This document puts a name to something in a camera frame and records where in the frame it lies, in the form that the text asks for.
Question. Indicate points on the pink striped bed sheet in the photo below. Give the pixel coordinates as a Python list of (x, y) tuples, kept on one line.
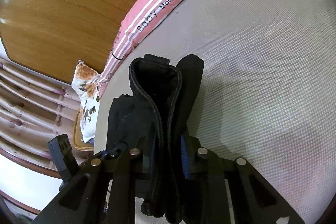
[(147, 16)]

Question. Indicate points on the white mesh bed mat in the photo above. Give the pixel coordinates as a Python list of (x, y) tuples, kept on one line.
[(262, 56)]

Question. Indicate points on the brown wooden panel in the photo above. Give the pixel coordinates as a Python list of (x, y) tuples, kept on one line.
[(65, 3)]

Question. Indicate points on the floral pillow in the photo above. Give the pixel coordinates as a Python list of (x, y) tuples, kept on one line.
[(86, 87)]

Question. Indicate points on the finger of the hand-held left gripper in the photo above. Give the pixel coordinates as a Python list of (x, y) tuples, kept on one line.
[(115, 153)]

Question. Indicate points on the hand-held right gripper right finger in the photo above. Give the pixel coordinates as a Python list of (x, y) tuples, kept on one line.
[(185, 158)]

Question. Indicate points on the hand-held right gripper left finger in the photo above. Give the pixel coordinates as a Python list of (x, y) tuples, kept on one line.
[(147, 151)]

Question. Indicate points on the black pants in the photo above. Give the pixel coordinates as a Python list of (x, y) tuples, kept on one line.
[(168, 98)]

